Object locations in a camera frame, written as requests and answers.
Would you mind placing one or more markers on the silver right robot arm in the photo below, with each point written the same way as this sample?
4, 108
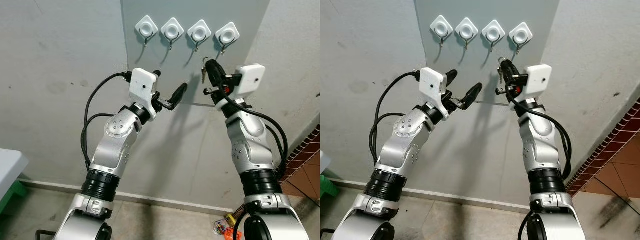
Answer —
537, 145
247, 145

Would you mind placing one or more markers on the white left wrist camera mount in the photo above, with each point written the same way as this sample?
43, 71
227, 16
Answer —
142, 85
431, 85

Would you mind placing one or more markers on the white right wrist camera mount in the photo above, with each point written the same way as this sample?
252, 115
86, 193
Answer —
251, 79
540, 79

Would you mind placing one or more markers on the grey wall panel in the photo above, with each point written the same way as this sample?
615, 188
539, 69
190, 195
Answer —
500, 7
200, 9

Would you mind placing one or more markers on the white square wall hook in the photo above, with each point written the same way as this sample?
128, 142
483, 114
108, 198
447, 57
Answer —
227, 34
493, 32
441, 27
146, 27
467, 29
172, 30
520, 34
199, 32

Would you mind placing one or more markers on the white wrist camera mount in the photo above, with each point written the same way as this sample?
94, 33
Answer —
540, 79
251, 79
431, 85
142, 85

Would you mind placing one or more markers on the white folding table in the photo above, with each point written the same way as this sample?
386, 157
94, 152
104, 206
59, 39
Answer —
10, 167
323, 162

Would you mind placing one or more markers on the green plastic stool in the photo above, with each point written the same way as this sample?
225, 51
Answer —
327, 187
12, 195

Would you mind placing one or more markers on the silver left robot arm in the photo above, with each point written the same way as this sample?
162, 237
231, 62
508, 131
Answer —
407, 140
117, 140

